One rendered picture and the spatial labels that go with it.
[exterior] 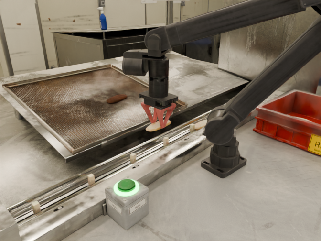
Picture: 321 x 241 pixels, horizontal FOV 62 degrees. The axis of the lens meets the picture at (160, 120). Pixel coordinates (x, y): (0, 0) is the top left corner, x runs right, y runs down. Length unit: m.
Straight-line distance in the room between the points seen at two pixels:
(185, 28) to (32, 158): 0.60
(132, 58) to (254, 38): 0.85
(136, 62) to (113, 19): 4.55
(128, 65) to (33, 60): 3.55
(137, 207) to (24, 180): 0.36
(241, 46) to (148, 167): 0.97
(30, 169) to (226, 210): 0.56
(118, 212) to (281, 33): 1.12
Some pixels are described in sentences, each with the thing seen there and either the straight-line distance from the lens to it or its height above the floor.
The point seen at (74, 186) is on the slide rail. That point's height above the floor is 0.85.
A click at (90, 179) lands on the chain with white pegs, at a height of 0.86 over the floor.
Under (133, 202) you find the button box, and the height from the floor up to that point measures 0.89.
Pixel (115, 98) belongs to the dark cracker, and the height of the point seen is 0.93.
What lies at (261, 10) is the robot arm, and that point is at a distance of 0.68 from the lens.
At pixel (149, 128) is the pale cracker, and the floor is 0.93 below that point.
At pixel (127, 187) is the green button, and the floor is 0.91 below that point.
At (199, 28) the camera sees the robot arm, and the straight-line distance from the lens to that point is 0.69.
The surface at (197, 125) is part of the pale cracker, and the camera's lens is 0.97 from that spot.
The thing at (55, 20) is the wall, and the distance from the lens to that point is 4.70.
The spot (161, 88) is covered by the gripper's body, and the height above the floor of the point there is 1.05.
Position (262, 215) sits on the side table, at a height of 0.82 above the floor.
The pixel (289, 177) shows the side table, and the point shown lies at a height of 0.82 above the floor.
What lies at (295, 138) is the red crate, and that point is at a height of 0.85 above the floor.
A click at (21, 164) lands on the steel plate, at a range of 0.92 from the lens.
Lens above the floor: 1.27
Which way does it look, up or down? 24 degrees down
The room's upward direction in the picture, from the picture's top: straight up
